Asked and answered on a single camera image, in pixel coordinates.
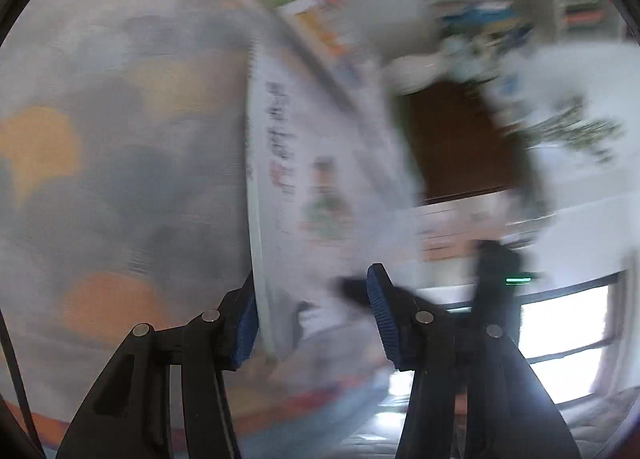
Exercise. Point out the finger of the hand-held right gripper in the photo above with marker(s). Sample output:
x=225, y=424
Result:
x=355, y=294

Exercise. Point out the green plant in glass vase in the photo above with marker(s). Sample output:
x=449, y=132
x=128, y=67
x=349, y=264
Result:
x=575, y=131

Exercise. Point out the white ribbed vase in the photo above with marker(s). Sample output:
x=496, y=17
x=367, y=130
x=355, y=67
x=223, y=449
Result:
x=417, y=71

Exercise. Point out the white book with green figure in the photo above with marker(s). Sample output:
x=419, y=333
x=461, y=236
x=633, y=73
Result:
x=320, y=164

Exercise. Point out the yellow figure cartoon book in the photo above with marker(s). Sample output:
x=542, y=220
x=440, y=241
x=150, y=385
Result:
x=325, y=34

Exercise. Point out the fan pattern tablecloth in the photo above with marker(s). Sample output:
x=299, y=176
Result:
x=125, y=164

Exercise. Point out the window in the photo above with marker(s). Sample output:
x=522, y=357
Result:
x=565, y=329

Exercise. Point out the blue white artificial flowers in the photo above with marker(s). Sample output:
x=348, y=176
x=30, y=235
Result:
x=480, y=24

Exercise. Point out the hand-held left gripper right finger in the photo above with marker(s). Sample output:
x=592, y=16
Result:
x=382, y=319

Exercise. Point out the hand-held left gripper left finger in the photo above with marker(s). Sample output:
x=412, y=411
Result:
x=245, y=329

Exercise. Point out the brown wooden cabinet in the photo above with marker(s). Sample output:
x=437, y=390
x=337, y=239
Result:
x=460, y=149

